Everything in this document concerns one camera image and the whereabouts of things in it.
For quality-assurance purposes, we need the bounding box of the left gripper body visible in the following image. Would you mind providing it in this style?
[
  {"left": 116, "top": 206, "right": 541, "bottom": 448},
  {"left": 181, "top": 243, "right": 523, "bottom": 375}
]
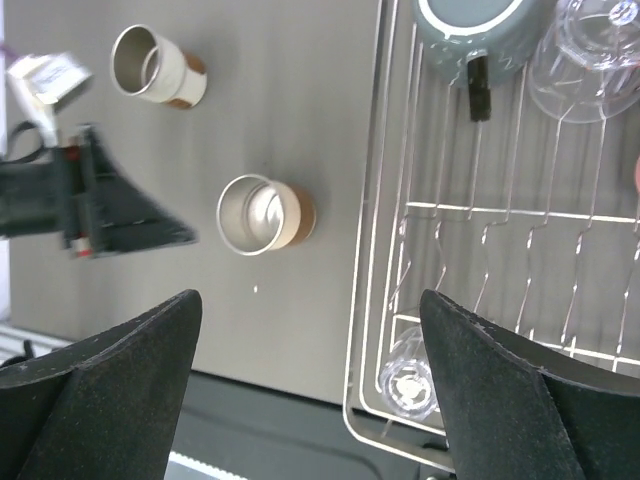
[{"left": 1, "top": 145, "right": 93, "bottom": 258}]

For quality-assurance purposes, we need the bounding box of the dark green mug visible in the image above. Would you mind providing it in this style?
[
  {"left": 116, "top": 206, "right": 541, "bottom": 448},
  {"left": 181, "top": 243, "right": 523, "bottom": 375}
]
[{"left": 412, "top": 0, "right": 551, "bottom": 122}]

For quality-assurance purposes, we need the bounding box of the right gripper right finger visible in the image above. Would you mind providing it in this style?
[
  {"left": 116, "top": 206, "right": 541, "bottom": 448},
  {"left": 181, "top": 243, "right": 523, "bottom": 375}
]
[{"left": 419, "top": 290, "right": 639, "bottom": 479}]

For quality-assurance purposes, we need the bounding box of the pink plastic cup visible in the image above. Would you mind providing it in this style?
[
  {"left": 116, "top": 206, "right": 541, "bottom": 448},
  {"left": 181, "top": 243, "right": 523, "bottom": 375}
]
[{"left": 634, "top": 157, "right": 640, "bottom": 195}]

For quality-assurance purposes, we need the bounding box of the steel cup back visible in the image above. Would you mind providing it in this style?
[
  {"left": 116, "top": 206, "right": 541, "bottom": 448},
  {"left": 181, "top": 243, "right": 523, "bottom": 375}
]
[{"left": 110, "top": 24, "right": 208, "bottom": 110}]

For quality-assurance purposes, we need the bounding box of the wire dish rack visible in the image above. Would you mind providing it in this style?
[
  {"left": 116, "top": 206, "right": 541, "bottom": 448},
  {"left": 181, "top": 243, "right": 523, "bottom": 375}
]
[{"left": 343, "top": 1, "right": 639, "bottom": 479}]

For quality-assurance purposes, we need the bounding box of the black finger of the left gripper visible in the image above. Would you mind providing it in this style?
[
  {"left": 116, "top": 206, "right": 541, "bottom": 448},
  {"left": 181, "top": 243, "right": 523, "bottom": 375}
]
[{"left": 79, "top": 124, "right": 197, "bottom": 257}]

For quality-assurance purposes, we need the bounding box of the small clear plastic cup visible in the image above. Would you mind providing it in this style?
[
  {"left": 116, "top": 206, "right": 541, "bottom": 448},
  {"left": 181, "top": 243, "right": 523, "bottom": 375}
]
[{"left": 378, "top": 326, "right": 438, "bottom": 422}]

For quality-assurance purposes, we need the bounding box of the large clear plastic tumbler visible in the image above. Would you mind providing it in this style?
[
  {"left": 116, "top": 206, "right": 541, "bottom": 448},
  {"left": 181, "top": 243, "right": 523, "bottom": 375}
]
[{"left": 528, "top": 1, "right": 639, "bottom": 124}]

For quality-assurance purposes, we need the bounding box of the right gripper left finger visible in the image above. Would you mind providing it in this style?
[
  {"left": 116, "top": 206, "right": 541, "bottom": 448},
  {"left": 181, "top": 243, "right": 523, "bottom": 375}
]
[{"left": 1, "top": 290, "right": 203, "bottom": 479}]

